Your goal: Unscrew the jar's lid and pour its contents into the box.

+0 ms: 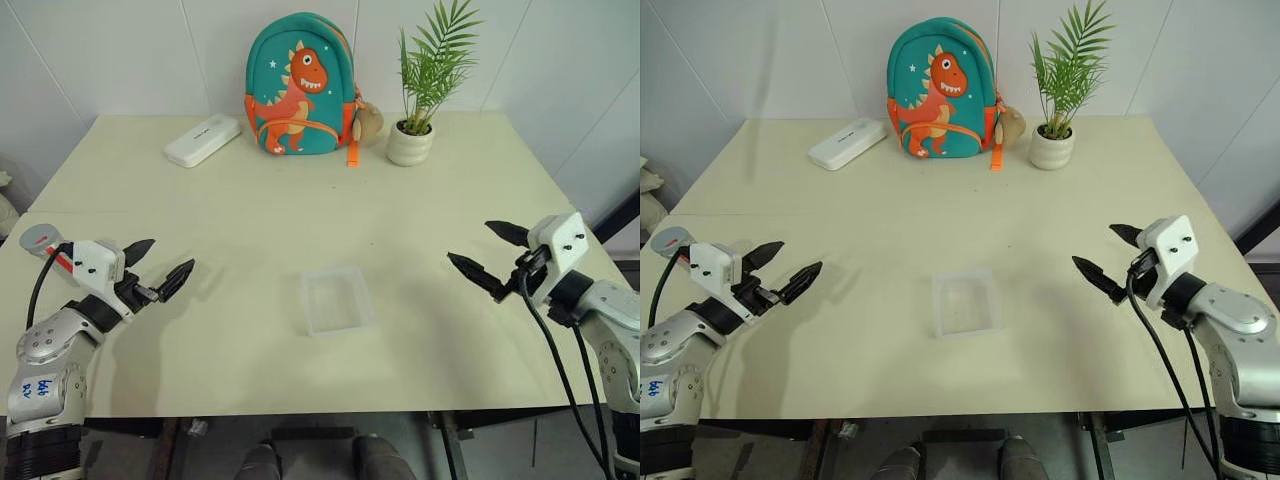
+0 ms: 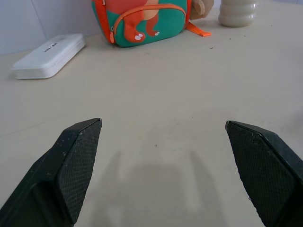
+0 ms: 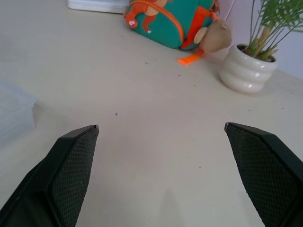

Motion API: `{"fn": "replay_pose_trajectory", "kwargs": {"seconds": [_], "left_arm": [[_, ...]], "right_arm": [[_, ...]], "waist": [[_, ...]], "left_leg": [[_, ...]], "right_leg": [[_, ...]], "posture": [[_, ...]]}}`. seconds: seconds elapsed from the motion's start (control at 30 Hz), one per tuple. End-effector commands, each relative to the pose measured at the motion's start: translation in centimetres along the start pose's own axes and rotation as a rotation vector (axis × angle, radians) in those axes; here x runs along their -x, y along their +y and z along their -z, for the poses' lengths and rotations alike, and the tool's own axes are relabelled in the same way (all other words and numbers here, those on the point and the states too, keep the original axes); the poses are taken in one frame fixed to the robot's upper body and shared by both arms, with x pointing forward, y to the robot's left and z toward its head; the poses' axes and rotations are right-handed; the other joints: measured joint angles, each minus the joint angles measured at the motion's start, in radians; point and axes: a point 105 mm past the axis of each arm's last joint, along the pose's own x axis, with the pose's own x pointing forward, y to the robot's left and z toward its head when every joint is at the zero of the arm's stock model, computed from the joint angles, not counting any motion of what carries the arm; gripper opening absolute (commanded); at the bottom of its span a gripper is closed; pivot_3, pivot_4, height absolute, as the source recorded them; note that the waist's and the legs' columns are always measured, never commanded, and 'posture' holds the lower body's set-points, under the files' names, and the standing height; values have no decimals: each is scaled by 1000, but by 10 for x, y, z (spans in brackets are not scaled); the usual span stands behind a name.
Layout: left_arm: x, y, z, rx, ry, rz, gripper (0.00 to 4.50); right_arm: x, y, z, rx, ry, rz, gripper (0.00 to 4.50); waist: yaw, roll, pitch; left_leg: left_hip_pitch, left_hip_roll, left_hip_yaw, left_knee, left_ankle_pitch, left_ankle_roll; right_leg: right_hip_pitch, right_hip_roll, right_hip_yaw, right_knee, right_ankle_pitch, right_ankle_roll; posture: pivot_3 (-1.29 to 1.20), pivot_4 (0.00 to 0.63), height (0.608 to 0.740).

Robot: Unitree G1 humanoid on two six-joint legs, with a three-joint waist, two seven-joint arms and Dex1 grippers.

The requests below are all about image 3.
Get tan plush pendant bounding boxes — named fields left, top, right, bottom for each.
left=194, top=18, right=234, bottom=54

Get white ribbed ceramic pot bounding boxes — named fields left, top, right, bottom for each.
left=218, top=44, right=278, bottom=95

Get white rectangular case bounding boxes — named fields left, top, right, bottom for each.
left=67, top=0, right=130, bottom=15

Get green palm plant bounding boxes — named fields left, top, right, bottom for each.
left=243, top=0, right=303, bottom=60

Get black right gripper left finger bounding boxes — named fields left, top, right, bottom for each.
left=0, top=124, right=99, bottom=227

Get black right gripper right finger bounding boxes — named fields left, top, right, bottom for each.
left=224, top=122, right=303, bottom=227

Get green dinosaur backpack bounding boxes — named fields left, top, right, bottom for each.
left=123, top=0, right=221, bottom=67

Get clear plastic container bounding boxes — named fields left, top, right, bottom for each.
left=0, top=77, right=36, bottom=148

